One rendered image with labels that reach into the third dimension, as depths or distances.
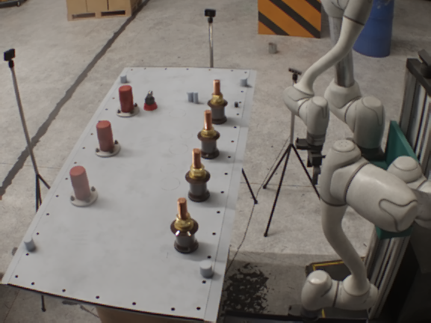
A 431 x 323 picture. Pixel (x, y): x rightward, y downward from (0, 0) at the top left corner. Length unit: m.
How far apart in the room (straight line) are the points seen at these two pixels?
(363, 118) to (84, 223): 1.29
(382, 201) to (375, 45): 5.46
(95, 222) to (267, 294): 1.72
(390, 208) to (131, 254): 0.89
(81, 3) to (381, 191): 7.46
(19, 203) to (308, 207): 2.47
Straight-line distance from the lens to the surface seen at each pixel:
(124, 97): 2.38
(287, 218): 3.80
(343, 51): 2.03
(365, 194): 1.27
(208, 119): 1.99
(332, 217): 1.46
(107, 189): 1.97
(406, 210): 1.26
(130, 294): 1.57
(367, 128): 2.26
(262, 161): 4.35
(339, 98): 2.34
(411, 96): 2.16
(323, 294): 1.73
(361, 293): 1.72
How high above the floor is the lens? 2.58
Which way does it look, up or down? 35 degrees down
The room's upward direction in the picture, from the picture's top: 2 degrees counter-clockwise
